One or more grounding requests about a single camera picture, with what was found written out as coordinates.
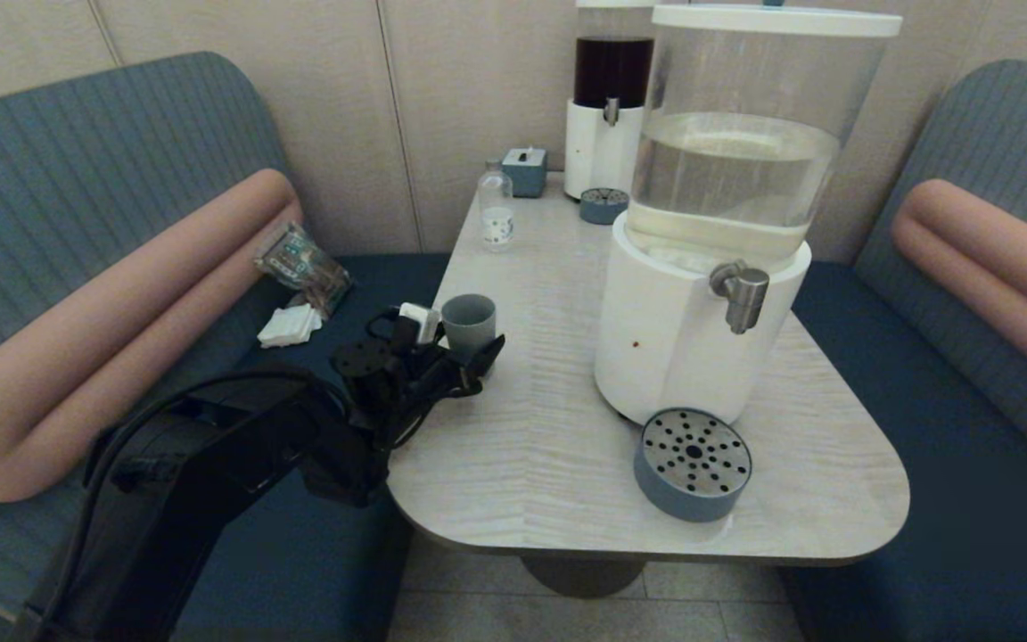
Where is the table pedestal with brass base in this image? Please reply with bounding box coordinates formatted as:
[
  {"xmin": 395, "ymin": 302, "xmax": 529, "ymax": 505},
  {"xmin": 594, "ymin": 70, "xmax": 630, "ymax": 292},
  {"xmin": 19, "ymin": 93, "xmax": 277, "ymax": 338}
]
[{"xmin": 518, "ymin": 553, "xmax": 648, "ymax": 601}]

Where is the blue empty bench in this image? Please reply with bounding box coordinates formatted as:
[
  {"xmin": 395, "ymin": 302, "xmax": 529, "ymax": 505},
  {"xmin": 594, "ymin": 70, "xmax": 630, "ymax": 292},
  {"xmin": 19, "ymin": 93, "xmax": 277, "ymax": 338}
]
[{"xmin": 776, "ymin": 59, "xmax": 1027, "ymax": 642}]

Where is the dark drink dispenser white base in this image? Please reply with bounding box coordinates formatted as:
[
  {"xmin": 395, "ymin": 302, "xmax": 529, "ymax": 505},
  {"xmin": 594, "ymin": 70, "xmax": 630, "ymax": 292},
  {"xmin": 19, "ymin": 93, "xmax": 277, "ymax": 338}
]
[{"xmin": 564, "ymin": 0, "xmax": 657, "ymax": 202}]

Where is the clear glass bottle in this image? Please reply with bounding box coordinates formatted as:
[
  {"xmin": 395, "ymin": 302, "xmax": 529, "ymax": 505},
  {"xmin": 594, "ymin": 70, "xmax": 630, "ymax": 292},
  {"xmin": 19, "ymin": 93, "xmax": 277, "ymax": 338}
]
[{"xmin": 478, "ymin": 159, "xmax": 514, "ymax": 252}]

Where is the metal water dispenser tap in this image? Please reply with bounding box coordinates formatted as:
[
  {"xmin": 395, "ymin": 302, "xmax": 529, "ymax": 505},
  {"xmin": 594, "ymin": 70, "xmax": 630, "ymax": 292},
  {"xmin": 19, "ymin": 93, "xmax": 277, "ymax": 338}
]
[{"xmin": 710, "ymin": 260, "xmax": 771, "ymax": 335}]

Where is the large blue perforated drip tray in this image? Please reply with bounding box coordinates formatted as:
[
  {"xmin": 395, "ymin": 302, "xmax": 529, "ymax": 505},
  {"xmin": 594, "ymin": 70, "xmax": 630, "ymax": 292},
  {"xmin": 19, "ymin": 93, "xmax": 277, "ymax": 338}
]
[{"xmin": 633, "ymin": 407, "xmax": 753, "ymax": 523}]

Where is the blue bench with napkins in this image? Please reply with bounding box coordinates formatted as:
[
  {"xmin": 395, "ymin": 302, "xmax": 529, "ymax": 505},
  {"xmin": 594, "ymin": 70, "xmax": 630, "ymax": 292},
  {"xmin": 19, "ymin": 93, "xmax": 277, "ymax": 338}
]
[{"xmin": 0, "ymin": 51, "xmax": 452, "ymax": 642}]

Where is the clear water dispenser white base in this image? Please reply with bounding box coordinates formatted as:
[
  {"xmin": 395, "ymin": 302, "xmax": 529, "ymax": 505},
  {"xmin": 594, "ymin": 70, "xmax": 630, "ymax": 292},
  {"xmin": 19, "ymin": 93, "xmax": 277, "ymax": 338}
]
[{"xmin": 594, "ymin": 4, "xmax": 903, "ymax": 427}]

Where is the grey-blue plastic cup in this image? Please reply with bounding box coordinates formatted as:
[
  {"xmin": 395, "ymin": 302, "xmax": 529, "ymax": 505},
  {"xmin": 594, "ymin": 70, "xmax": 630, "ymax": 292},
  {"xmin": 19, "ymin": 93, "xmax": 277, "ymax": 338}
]
[{"xmin": 440, "ymin": 293, "xmax": 498, "ymax": 368}]

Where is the white napkin stack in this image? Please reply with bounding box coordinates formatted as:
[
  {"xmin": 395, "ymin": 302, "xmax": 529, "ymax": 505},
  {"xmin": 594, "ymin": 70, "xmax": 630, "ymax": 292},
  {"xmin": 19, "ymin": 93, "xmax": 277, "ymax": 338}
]
[{"xmin": 258, "ymin": 304, "xmax": 324, "ymax": 349}]

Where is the small blue perforated drip tray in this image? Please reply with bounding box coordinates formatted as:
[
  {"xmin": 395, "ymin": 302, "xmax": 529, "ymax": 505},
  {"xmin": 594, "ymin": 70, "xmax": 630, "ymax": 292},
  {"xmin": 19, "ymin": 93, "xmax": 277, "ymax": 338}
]
[{"xmin": 579, "ymin": 187, "xmax": 630, "ymax": 226}]

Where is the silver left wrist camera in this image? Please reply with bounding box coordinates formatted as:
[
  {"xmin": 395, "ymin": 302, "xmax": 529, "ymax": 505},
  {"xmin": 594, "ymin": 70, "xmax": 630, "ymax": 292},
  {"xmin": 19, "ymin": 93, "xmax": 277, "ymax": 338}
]
[{"xmin": 398, "ymin": 302, "xmax": 442, "ymax": 347}]

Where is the blue tissue box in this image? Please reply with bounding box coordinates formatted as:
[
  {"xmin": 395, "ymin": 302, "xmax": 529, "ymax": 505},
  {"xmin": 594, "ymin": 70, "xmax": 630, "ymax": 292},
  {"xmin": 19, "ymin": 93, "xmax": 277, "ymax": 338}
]
[{"xmin": 503, "ymin": 147, "xmax": 548, "ymax": 199}]

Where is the pink bolster beside snack bag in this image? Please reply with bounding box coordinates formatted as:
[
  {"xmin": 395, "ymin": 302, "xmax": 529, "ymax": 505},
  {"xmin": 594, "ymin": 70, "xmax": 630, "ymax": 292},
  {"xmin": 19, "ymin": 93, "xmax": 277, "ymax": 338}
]
[{"xmin": 0, "ymin": 168, "xmax": 303, "ymax": 503}]

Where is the pink bolster on empty bench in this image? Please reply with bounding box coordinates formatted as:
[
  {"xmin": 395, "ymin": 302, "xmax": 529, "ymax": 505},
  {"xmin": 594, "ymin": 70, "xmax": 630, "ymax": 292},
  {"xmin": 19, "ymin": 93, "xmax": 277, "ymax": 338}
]
[{"xmin": 890, "ymin": 178, "xmax": 1027, "ymax": 407}]

